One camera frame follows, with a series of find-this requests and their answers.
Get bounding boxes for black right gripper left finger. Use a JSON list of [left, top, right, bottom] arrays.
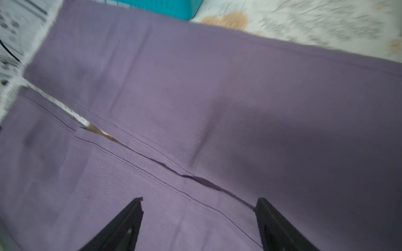
[[80, 197, 143, 251]]

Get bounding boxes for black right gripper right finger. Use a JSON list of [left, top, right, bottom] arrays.
[[254, 198, 318, 251]]

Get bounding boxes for purple long pants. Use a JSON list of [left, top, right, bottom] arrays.
[[1, 1, 402, 251]]

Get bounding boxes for floral patterned tablecloth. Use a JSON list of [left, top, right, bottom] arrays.
[[1, 1, 402, 150]]

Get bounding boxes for teal plastic basket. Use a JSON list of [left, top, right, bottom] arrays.
[[117, 0, 203, 20]]

